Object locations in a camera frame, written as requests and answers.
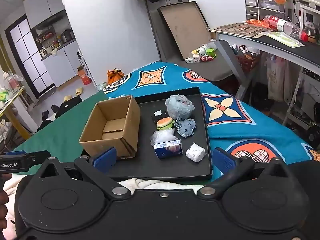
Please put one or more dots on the white kitchen cabinet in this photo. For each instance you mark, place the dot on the white kitchen cabinet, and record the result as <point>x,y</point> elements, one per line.
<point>60,65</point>

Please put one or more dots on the black shoe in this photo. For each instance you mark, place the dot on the black shoe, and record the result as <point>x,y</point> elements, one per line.
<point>55,108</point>
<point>45,115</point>

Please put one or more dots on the green toy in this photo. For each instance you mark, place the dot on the green toy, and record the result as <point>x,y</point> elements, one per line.
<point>211,52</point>

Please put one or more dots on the yellow table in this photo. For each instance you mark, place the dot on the yellow table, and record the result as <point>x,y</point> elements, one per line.
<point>12,120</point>

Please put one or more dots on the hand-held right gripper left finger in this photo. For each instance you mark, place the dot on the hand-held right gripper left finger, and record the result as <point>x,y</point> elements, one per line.
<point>106,158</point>

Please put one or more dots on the beige tote bag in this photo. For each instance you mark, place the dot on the beige tote bag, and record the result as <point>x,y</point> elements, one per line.
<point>278,80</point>

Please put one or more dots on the black framed sliding door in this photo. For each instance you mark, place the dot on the black framed sliding door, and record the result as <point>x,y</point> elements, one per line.
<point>30,62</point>

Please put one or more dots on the panda figurine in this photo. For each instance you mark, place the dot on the panda figurine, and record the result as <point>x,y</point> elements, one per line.
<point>310,28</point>

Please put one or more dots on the yellow slipper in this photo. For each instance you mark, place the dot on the yellow slipper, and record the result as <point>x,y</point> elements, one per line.
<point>67,98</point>
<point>79,91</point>

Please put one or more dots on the black and white plush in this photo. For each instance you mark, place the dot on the black and white plush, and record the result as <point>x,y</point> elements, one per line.
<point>67,106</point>

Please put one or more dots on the red toys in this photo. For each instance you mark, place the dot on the red toys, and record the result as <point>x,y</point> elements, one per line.
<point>206,58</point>

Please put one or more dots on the orange carton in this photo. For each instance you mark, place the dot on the orange carton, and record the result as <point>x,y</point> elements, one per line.
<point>84,77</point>

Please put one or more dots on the burger plush toy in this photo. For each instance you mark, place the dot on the burger plush toy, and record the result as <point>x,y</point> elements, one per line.
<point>164,122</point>

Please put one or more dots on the blue patterned blanket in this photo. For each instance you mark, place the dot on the blue patterned blanket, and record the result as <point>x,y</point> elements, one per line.
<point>250,135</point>

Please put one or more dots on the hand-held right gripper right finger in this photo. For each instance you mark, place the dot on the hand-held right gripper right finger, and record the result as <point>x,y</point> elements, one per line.
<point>223,158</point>

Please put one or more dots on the white rack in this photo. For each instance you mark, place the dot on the white rack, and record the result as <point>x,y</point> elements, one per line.
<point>86,67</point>

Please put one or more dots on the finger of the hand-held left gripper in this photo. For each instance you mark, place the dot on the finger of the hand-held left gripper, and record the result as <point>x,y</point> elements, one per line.
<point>37,158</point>

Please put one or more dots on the black fan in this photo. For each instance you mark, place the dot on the black fan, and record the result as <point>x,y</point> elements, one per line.
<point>314,136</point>

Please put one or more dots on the blue fluffy plush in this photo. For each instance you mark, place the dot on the blue fluffy plush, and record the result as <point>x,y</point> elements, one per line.
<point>178,106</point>

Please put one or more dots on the black pouch with white label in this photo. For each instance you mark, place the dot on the black pouch with white label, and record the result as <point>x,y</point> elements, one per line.
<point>158,116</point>

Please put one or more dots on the brown cardboard box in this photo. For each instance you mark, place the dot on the brown cardboard box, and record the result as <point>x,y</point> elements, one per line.
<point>112,130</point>

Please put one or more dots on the brown patterned board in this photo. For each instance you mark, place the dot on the brown patterned board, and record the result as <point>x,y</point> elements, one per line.
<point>240,29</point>

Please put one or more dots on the large black box lid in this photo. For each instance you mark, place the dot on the large black box lid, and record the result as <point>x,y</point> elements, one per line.
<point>185,27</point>

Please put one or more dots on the white paper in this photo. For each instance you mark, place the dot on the white paper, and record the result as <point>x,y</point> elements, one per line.
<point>195,152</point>

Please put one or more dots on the green packet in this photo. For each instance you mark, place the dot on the green packet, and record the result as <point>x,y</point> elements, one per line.
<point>285,39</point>

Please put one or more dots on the red basket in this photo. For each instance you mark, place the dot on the red basket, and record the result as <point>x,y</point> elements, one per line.
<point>246,60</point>

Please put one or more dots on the clear bubble wrap bag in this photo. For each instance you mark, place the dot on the clear bubble wrap bag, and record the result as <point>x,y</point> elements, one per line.
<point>162,135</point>

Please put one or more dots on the white charger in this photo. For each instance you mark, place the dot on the white charger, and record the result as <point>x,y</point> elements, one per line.
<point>188,60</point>

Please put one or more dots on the blue tissue pack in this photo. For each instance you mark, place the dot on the blue tissue pack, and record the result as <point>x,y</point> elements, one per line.
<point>168,150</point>

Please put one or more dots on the clear plastic bag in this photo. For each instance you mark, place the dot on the clear plastic bag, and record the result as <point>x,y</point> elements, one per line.
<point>101,87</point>

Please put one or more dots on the clear plastic bottle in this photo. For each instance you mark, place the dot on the clear plastic bottle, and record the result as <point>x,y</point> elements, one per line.
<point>285,26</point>

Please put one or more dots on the orange bag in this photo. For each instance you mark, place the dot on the orange bag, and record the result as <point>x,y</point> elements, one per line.
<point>115,76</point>

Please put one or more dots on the grey door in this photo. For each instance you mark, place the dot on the grey door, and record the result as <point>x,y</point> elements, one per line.
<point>160,17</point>

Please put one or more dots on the blue patterned fabric pouch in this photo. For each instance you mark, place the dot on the blue patterned fabric pouch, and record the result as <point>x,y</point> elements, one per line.
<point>186,128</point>

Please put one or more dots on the grey drawer organizer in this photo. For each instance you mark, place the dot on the grey drawer organizer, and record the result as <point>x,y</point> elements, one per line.
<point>265,5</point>

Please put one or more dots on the black top desk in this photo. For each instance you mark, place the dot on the black top desk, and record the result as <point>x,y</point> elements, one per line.
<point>280,47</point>

